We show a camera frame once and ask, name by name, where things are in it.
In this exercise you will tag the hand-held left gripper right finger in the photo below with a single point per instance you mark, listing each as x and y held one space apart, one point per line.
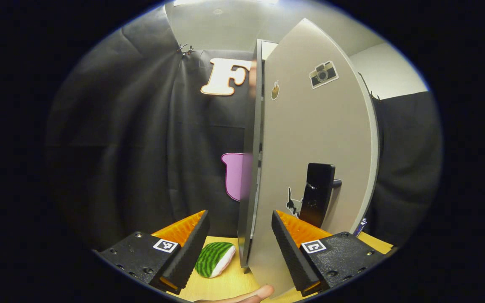
293 252

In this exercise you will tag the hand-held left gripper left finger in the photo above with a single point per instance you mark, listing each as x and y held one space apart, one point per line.
190 248

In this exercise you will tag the white shoe cabinet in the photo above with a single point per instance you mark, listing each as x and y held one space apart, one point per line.
249 210

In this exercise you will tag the white cabinet door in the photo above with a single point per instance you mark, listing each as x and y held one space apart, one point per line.
310 126

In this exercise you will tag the watermelon patterned plush toy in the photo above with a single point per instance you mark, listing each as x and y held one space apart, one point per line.
211 261

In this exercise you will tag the blue patterned bag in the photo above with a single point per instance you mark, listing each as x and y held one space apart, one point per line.
361 226

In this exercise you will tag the black backdrop cloth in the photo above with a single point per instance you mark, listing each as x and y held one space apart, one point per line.
120 147

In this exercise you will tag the metal cloth clip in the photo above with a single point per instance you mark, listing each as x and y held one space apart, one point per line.
185 49

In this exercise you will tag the ceiling light panel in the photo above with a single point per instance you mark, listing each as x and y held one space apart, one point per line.
225 2

